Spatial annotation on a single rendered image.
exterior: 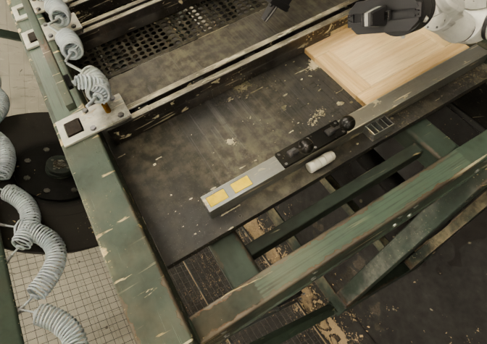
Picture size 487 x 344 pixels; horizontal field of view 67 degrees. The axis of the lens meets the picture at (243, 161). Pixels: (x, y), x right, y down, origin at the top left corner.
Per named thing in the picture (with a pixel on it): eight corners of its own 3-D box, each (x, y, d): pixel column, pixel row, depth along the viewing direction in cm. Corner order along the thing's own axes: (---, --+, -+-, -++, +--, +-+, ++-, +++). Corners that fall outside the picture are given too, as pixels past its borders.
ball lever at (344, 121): (337, 135, 99) (361, 124, 86) (325, 142, 99) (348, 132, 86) (330, 123, 100) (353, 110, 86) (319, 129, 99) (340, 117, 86)
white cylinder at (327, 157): (311, 175, 97) (335, 161, 99) (311, 169, 95) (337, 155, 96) (304, 167, 98) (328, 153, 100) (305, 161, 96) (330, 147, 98)
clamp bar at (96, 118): (401, 9, 130) (422, -63, 110) (82, 168, 105) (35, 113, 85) (382, -5, 135) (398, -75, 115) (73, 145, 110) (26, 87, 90)
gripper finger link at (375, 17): (366, 9, 58) (381, 6, 62) (366, 30, 59) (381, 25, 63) (375, 7, 57) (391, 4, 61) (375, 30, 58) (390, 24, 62)
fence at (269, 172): (483, 62, 113) (490, 52, 109) (211, 219, 93) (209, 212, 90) (470, 53, 115) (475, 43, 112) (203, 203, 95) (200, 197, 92)
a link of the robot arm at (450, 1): (401, 24, 76) (430, 38, 84) (447, 1, 69) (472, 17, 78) (394, -4, 77) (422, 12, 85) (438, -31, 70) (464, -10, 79)
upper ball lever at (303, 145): (300, 156, 97) (319, 148, 84) (288, 163, 96) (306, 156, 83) (293, 143, 97) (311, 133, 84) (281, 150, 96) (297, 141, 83)
